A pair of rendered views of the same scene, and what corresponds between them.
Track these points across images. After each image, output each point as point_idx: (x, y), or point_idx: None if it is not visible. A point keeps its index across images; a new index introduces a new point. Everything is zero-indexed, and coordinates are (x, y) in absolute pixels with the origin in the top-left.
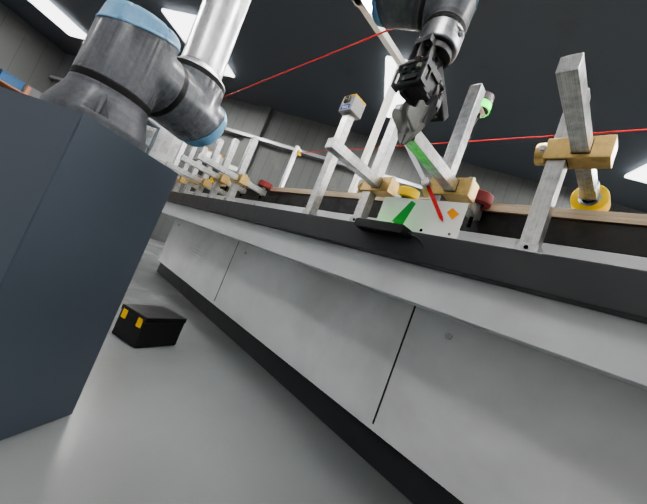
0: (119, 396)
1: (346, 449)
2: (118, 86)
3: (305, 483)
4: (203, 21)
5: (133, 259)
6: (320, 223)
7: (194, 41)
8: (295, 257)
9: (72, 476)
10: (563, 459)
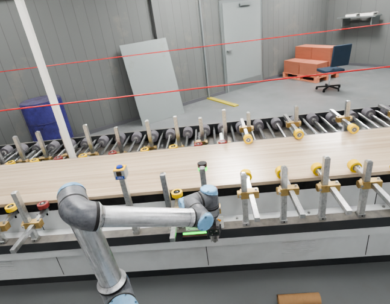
0: None
1: (203, 275)
2: None
3: (214, 303)
4: (107, 270)
5: None
6: (154, 237)
7: (111, 278)
8: (144, 250)
9: None
10: (262, 243)
